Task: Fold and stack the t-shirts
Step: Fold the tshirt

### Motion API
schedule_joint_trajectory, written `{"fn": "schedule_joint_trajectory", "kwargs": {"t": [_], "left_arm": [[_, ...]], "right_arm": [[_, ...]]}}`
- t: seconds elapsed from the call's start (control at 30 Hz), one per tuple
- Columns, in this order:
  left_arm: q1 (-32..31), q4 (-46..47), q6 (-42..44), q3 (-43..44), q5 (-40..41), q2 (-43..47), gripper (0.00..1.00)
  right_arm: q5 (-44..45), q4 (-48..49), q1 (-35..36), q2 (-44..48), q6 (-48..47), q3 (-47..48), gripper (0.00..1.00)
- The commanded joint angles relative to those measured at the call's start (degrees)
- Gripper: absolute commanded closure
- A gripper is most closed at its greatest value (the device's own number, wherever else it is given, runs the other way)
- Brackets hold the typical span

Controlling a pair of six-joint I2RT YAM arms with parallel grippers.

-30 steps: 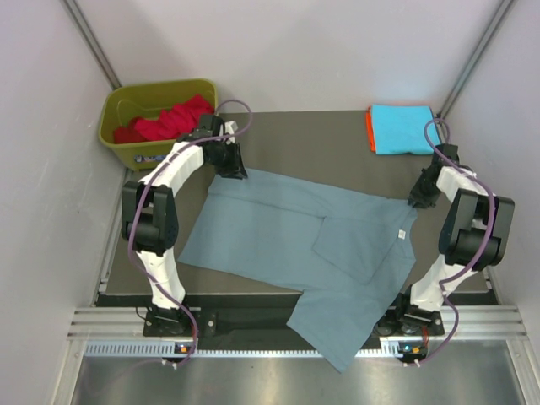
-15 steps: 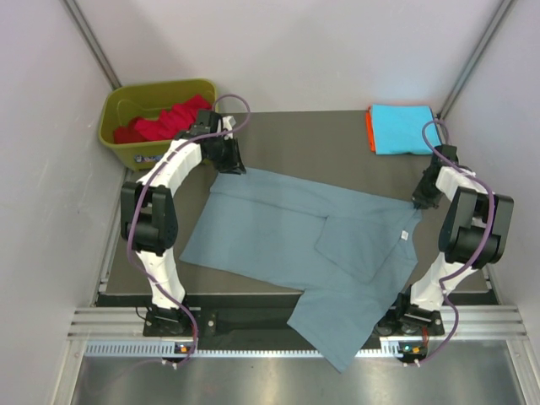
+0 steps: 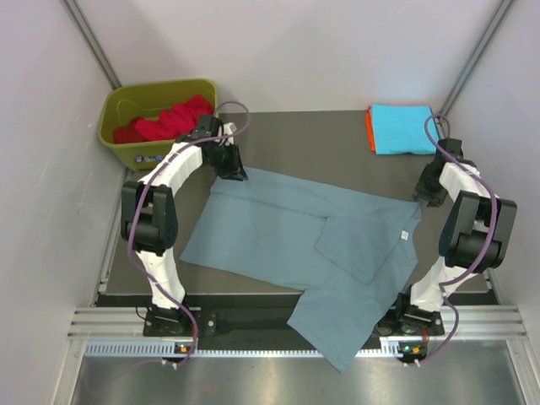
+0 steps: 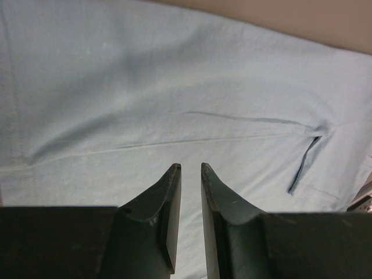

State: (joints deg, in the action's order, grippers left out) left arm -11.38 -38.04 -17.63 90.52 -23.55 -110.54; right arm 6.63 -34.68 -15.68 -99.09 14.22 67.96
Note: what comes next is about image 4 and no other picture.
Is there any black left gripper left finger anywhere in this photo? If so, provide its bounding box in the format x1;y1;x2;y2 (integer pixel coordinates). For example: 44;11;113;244
1;164;181;278

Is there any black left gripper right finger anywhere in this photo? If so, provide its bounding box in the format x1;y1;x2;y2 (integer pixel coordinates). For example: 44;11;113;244
201;163;371;278

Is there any grey-blue t-shirt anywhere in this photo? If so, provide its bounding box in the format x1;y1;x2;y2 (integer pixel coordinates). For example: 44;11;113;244
1;1;371;278

